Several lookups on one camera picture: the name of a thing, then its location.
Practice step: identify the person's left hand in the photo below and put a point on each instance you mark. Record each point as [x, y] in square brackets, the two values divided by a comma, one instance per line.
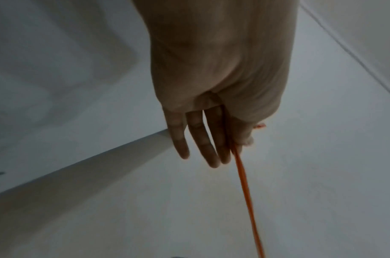
[220, 63]

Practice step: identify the white desk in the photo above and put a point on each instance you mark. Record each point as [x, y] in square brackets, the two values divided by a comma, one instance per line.
[86, 163]

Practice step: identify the black trash bag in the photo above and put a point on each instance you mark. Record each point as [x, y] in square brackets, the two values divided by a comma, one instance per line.
[245, 191]

